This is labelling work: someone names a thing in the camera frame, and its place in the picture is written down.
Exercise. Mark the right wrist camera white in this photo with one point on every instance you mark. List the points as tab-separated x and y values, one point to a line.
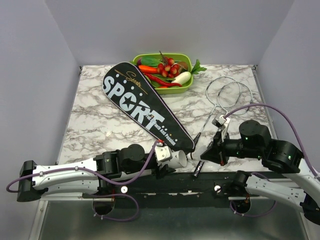
222	123

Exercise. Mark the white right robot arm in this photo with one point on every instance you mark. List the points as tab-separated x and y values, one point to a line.
279	156

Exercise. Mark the brown toy mushroom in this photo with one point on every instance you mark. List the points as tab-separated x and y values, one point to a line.
183	65

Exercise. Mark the green plastic basket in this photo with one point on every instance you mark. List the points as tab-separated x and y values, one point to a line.
152	59

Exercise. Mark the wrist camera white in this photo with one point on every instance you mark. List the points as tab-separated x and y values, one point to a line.
222	123
163	154

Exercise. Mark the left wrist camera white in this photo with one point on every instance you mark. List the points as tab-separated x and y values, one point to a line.
163	154

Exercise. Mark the red toy cherry bunch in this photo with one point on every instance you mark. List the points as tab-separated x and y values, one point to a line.
167	67

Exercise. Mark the white shuttlecock tube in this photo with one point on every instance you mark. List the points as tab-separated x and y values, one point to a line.
178	160

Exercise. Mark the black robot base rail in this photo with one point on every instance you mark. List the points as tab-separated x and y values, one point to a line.
175	190

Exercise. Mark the orange toy carrot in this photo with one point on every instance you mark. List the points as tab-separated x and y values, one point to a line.
148	69

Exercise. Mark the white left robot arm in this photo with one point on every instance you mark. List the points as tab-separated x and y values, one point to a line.
92	176

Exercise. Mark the black racket cover bag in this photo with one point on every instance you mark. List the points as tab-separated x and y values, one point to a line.
131	91

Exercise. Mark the red toy chili pepper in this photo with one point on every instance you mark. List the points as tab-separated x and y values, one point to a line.
161	82

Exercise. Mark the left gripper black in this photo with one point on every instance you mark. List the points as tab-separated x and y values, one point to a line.
165	171

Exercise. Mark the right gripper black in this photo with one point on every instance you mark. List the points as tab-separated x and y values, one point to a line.
216	154

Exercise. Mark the white toy radish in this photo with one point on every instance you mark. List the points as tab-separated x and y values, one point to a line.
182	78

